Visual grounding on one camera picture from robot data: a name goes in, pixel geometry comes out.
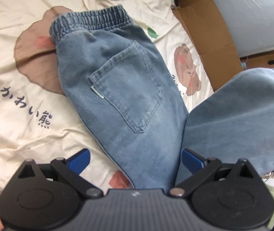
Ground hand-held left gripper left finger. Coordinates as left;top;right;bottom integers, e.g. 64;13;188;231
17;149;104;199

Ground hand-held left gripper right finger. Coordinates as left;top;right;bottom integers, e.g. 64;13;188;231
169;148;258;198

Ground blue denim pants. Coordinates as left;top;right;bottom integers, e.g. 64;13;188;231
49;3;274;191

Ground cream bear print bed sheet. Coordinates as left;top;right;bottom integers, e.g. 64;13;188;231
0;0;215;222

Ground brown cardboard box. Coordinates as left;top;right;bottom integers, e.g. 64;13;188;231
172;0;274;92

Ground grey washing machine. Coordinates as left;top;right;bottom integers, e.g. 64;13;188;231
204;0;274;59

